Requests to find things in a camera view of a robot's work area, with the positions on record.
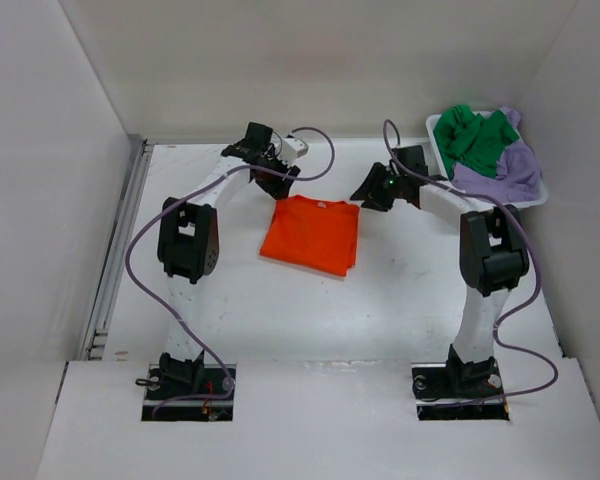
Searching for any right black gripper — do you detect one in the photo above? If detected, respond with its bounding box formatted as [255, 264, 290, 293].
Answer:
[350, 162, 407, 213]

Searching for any orange t-shirt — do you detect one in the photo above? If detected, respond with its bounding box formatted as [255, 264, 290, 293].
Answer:
[260, 195, 360, 277]

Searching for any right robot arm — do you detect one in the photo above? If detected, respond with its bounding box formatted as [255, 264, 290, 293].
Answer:
[350, 145, 529, 401]

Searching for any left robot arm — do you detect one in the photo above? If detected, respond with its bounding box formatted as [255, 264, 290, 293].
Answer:
[157, 122, 308, 399]

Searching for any white plastic bin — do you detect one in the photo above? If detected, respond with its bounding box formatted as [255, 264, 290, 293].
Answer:
[425, 114, 548, 210]

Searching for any green t-shirt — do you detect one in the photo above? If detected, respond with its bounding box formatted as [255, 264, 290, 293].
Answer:
[433, 105, 519, 180]

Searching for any lavender t-shirt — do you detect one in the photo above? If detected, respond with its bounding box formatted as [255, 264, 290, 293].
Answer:
[441, 105, 541, 203]

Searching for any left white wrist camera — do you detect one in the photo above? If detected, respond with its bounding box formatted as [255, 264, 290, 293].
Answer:
[277, 135, 309, 166]

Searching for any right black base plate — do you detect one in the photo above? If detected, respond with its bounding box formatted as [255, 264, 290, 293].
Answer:
[412, 364, 509, 421]

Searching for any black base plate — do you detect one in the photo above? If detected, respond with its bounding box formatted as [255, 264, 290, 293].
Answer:
[135, 364, 234, 423]
[412, 364, 509, 421]

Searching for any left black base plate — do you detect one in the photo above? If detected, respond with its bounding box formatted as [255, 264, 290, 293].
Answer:
[135, 364, 234, 423]

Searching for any aluminium rail left edge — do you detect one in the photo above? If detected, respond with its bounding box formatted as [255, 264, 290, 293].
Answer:
[77, 134, 153, 361]

